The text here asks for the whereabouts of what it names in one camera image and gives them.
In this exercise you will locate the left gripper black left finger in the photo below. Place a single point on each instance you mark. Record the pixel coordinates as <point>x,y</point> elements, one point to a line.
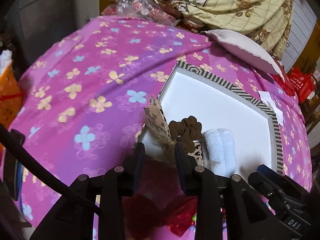
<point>119,182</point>

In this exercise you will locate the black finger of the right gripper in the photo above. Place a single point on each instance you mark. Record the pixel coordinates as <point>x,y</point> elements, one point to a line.
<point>270,183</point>

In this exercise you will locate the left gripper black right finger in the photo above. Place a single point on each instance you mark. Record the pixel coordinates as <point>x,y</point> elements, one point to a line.
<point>200,182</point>

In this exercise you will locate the white fluffy hair band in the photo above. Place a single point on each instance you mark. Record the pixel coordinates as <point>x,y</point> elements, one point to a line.
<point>220,157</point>

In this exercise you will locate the red satin bow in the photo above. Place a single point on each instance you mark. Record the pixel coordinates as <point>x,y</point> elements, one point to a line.
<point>142,215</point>

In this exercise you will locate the brown scrunchie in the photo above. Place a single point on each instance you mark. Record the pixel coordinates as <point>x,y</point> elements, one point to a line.
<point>186,132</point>

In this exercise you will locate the leopard print hair bow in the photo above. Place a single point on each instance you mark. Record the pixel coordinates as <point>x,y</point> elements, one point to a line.
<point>158,127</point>

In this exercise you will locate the striped hexagonal white tray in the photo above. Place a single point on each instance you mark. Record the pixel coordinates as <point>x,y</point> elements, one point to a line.
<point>217,103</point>

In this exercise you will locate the white paper sheet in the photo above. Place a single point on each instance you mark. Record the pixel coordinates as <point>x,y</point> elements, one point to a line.
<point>265,97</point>

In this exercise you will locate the pink floral bed sheet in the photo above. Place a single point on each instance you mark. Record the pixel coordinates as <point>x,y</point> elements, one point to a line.
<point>85,95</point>

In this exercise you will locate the red ruffled cushion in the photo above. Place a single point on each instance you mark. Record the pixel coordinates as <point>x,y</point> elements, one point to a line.
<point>284,81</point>

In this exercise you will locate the red shopping bag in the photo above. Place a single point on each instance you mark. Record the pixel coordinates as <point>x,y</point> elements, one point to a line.
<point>303,84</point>

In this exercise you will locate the white pink pillow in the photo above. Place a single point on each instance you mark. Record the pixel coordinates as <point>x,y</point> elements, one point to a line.
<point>245,49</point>

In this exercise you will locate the orange plastic basket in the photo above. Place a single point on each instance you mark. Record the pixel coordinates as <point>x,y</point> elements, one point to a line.
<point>11,97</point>

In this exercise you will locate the cream floral quilt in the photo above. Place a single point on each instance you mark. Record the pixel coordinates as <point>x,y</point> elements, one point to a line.
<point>266,22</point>

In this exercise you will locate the clear plastic bag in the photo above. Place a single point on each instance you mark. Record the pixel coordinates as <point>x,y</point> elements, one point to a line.
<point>145,9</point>

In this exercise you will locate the grey refrigerator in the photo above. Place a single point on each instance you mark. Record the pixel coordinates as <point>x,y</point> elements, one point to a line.
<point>35,25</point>

